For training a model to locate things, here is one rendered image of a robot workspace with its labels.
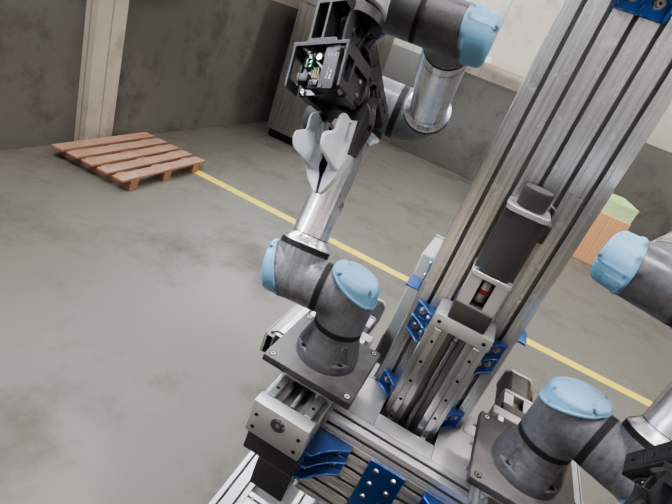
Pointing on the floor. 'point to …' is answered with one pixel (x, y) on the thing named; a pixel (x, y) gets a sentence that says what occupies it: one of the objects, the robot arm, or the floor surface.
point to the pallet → (129, 158)
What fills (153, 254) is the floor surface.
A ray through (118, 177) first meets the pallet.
